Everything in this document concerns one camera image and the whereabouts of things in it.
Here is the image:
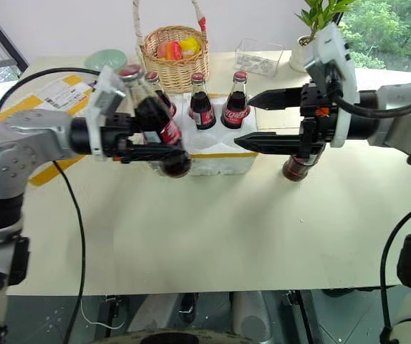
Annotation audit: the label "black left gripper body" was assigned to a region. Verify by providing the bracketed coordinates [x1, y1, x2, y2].
[100, 112, 146, 165]

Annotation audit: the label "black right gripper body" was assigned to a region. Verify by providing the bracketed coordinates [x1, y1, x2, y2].
[297, 82, 340, 159]

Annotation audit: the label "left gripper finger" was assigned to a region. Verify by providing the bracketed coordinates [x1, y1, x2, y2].
[124, 142, 191, 163]

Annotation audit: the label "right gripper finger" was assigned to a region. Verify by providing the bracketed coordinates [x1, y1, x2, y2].
[248, 87, 304, 111]
[233, 132, 302, 156]

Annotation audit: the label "glass cola bottle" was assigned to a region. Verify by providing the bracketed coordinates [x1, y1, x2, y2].
[118, 64, 193, 179]
[220, 70, 252, 130]
[144, 70, 177, 119]
[282, 145, 327, 183]
[189, 72, 217, 130]

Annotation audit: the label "white foam bottle crate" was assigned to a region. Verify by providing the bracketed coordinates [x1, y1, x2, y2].
[148, 92, 260, 177]

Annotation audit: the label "clear plastic container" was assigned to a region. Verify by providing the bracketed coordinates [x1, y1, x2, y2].
[233, 38, 285, 77]

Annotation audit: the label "green plant in white pot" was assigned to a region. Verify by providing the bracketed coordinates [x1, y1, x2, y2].
[289, 0, 356, 74]

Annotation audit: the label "pale green bowl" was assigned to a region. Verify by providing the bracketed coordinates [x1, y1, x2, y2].
[85, 49, 127, 75]

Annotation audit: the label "orange red toy fruit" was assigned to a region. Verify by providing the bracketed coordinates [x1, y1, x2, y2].
[162, 41, 184, 61]

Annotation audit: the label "yellow toy fruit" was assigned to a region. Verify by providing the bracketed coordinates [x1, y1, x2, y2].
[179, 37, 202, 57]

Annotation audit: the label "green trees outside window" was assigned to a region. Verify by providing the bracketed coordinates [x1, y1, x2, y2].
[334, 0, 411, 71]

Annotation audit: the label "grey rounded shape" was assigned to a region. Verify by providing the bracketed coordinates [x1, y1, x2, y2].
[231, 290, 274, 341]

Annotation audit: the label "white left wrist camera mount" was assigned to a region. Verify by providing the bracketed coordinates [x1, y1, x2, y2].
[85, 65, 127, 161]

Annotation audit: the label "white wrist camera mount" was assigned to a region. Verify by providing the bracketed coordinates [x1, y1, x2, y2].
[85, 65, 127, 161]
[304, 23, 357, 149]

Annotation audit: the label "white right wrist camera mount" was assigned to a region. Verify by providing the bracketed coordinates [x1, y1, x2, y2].
[304, 23, 357, 149]

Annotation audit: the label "wicker basket with handle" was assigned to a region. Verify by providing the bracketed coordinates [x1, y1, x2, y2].
[132, 0, 212, 94]

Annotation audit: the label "dark window frame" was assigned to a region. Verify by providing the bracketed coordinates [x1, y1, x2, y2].
[0, 0, 29, 72]

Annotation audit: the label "black table frame leg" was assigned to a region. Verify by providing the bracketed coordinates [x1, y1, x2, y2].
[280, 289, 323, 344]

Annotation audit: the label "thin white wire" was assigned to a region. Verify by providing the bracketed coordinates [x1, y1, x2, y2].
[81, 304, 126, 331]

